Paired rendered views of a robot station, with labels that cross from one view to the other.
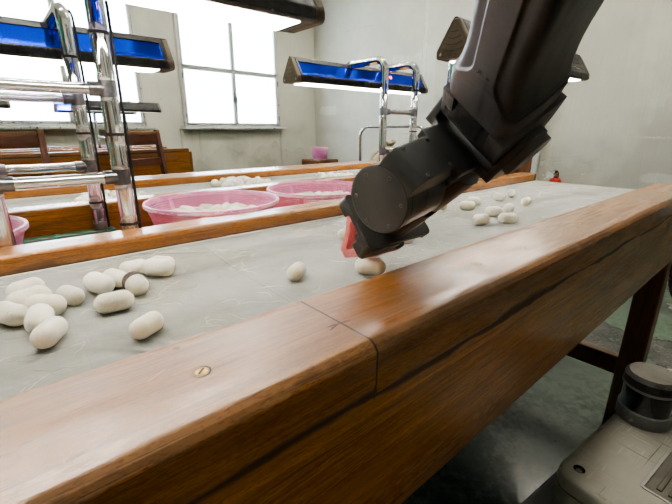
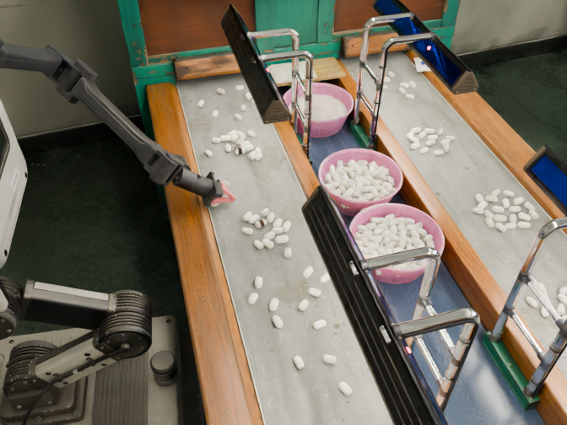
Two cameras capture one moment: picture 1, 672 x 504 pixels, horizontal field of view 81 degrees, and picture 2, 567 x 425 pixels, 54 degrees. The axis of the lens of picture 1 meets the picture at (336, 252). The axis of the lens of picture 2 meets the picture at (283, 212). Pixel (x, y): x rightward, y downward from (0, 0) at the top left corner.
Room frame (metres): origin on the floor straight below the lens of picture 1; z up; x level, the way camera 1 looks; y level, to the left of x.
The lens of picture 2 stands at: (1.17, -1.09, 1.90)
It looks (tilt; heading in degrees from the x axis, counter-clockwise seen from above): 44 degrees down; 115
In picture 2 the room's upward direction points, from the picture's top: straight up
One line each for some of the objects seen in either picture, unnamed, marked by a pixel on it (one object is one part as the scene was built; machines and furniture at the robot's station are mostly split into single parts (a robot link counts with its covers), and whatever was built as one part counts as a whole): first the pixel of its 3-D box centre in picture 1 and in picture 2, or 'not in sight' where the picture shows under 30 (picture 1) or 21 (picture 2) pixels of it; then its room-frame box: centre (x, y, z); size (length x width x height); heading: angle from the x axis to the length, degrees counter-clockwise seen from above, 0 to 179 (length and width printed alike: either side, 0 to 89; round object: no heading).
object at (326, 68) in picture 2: not in sight; (300, 72); (0.38, 0.75, 0.77); 0.33 x 0.15 x 0.01; 41
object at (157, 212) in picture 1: (215, 221); (359, 185); (0.80, 0.25, 0.72); 0.27 x 0.27 x 0.10
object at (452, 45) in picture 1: (527, 56); (370, 307); (1.05, -0.46, 1.08); 0.62 x 0.08 x 0.07; 131
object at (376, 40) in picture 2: not in sight; (376, 42); (0.60, 1.01, 0.83); 0.30 x 0.06 x 0.07; 41
